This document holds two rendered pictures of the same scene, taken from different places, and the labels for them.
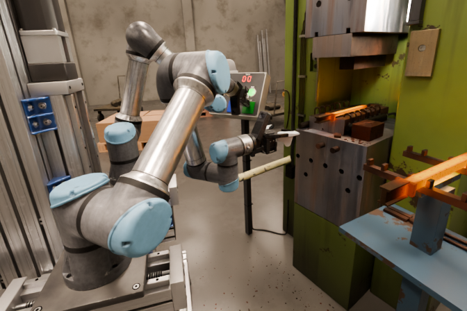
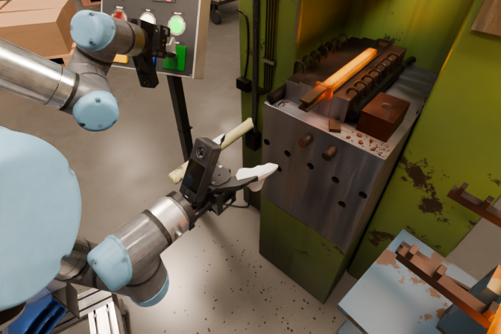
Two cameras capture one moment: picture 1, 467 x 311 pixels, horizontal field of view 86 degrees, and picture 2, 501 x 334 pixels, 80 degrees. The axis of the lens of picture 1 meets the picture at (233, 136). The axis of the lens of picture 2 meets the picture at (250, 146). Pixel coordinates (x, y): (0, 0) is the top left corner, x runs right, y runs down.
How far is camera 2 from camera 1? 0.57 m
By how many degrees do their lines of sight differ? 28
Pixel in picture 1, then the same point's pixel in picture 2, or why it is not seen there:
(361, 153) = (373, 165)
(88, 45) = not seen: outside the picture
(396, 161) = (413, 156)
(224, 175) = (135, 294)
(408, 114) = (452, 94)
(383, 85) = (402, 7)
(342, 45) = not seen: outside the picture
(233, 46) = not seen: outside the picture
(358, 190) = (358, 208)
